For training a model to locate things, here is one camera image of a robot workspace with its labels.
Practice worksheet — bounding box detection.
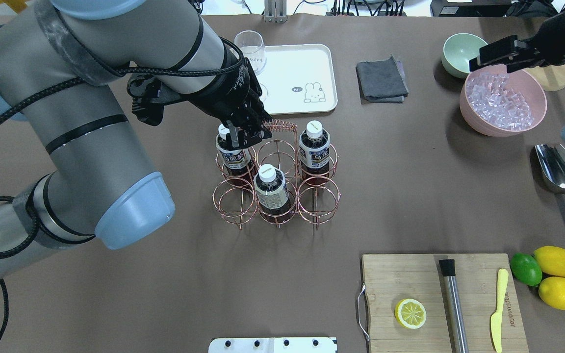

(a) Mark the yellow lemon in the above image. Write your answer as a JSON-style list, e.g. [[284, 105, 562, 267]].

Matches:
[[538, 277, 565, 310], [533, 246, 565, 277]]

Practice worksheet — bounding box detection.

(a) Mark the bamboo cutting board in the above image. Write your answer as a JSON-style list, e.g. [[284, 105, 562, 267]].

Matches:
[[361, 254, 510, 353]]

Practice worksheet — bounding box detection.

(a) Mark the green lime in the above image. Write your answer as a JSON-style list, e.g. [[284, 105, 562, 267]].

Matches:
[[510, 252, 543, 286]]

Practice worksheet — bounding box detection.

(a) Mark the copper wire bottle basket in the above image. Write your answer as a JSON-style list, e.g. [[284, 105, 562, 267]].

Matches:
[[211, 119, 341, 230]]

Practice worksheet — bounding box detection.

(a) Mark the white rabbit serving tray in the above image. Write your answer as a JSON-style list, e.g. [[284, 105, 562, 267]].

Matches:
[[257, 43, 338, 116]]

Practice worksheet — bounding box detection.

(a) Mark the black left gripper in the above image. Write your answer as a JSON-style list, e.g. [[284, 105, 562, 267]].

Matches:
[[127, 59, 273, 150]]

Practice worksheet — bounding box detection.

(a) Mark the pink bowl of ice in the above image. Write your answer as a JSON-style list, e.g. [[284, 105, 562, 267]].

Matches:
[[460, 65, 547, 137]]

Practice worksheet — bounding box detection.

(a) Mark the mint green bowl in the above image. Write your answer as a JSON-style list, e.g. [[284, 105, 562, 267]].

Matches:
[[441, 33, 488, 79]]

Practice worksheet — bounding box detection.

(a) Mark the steel ice scoop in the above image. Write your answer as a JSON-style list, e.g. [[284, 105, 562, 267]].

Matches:
[[535, 144, 565, 194]]

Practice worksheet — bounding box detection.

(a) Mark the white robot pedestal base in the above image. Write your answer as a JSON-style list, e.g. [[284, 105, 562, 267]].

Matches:
[[208, 337, 338, 353]]

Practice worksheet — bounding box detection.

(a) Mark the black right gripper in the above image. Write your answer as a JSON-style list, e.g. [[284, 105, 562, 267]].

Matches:
[[469, 11, 565, 73]]

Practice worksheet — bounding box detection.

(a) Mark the tea bottle white cap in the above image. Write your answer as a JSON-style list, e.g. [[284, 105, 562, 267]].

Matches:
[[300, 120, 331, 186]]

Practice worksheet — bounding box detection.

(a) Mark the steel muddler black tip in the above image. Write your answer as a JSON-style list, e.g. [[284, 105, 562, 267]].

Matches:
[[438, 259, 469, 353]]

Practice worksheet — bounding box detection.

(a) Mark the folded grey cloth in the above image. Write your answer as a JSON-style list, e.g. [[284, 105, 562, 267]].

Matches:
[[355, 56, 410, 103]]

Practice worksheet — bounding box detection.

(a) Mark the yellow lemon upper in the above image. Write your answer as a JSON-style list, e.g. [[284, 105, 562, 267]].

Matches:
[[533, 246, 565, 277]]

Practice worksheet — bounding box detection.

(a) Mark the yellow plastic knife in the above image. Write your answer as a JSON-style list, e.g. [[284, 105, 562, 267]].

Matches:
[[489, 268, 509, 353]]

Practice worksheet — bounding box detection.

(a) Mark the wooden cup tree stand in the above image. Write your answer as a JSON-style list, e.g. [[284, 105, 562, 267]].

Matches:
[[524, 64, 565, 91]]

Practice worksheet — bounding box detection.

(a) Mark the half lemon slice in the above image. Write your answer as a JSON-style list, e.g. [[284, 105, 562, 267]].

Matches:
[[394, 299, 427, 330]]

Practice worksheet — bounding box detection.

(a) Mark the yellow lemon lower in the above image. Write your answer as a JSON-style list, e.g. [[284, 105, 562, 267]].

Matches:
[[538, 277, 565, 310]]

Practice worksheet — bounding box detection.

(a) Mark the clear wine glass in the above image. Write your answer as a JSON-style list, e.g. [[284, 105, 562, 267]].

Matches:
[[233, 30, 268, 102]]

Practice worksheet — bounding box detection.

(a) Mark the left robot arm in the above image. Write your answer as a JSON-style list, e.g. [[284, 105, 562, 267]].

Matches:
[[0, 0, 271, 279]]

